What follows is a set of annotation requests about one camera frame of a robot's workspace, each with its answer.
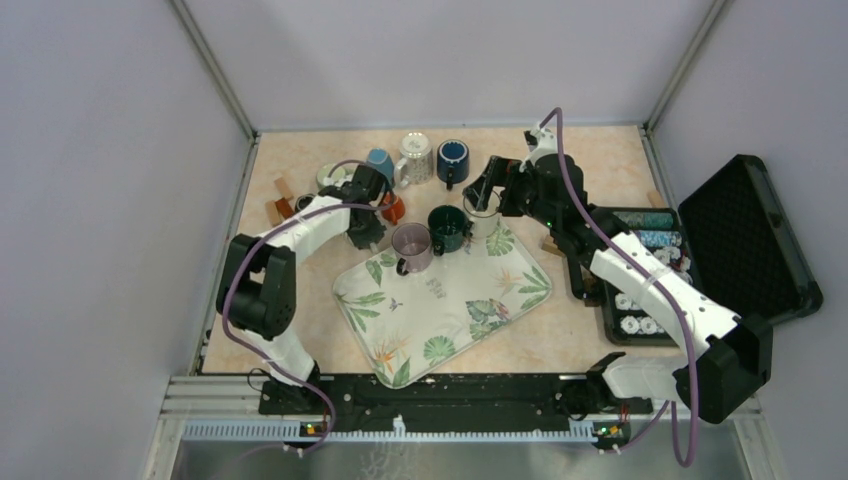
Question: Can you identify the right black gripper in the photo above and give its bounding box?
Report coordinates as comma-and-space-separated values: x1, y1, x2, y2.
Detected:
463, 155, 559, 230

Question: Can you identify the lilac purple mug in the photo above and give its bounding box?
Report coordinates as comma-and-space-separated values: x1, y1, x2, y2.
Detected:
391, 222, 434, 276

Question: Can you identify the white black-rimmed mug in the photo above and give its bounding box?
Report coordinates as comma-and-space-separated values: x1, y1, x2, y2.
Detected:
463, 193, 500, 240

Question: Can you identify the dark green mug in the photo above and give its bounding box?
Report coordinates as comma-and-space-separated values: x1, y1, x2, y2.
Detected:
427, 205, 473, 256

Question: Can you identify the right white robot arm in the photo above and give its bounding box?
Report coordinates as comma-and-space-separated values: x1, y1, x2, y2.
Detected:
463, 154, 773, 424

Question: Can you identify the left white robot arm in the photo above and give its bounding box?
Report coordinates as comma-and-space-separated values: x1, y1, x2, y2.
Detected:
216, 164, 395, 414

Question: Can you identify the orange red mug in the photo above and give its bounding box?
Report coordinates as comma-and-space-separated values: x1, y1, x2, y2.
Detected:
381, 192, 406, 226

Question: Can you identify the navy blue mug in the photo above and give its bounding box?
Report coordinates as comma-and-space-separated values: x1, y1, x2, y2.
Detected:
436, 139, 470, 191

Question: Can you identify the light green mug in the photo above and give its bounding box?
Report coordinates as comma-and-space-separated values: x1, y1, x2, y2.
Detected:
315, 163, 354, 190

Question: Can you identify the black mug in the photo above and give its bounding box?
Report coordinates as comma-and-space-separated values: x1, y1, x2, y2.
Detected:
294, 193, 316, 213

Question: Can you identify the light blue mug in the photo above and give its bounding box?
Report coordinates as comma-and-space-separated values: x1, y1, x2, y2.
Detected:
366, 148, 395, 188

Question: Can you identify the white floral mug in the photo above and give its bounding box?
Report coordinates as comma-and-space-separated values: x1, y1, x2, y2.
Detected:
394, 132, 435, 189

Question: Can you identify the reddish brown wooden block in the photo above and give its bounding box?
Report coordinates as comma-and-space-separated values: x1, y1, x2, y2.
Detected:
274, 198, 295, 220

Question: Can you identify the light wooden block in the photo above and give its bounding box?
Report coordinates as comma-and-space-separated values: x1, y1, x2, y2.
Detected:
541, 235, 566, 258

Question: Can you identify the tan wooden block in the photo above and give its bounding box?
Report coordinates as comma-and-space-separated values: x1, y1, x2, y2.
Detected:
274, 177, 295, 201

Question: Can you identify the pale wooden block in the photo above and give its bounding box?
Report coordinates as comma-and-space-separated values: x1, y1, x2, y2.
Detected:
264, 201, 283, 227

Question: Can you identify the floral leaf pattern tray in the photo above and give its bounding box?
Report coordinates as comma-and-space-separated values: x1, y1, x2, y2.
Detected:
332, 222, 552, 389

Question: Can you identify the wooden block by case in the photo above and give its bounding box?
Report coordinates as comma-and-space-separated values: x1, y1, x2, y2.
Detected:
646, 190, 668, 209

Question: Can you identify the black carrying case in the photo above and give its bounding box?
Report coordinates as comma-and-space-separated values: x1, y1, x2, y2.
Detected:
612, 154, 824, 325

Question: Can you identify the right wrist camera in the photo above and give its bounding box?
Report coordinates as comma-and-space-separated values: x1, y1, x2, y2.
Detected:
524, 126, 558, 164

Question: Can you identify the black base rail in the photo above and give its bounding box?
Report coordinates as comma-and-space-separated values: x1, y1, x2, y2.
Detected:
258, 373, 654, 436

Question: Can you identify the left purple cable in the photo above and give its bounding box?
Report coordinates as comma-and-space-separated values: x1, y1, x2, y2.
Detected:
221, 158, 399, 458

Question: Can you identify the purple cable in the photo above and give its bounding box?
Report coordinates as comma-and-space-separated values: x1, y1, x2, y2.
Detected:
539, 107, 702, 468
221, 158, 399, 458

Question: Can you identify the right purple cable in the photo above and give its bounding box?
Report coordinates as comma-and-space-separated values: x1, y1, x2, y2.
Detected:
539, 107, 702, 468

